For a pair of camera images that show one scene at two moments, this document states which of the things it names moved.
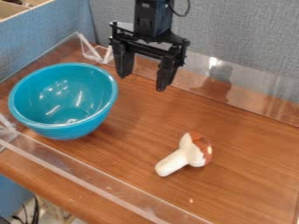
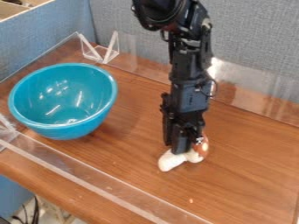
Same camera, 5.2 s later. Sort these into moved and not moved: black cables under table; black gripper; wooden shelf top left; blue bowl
Moved: black gripper
Not moved: blue bowl; wooden shelf top left; black cables under table
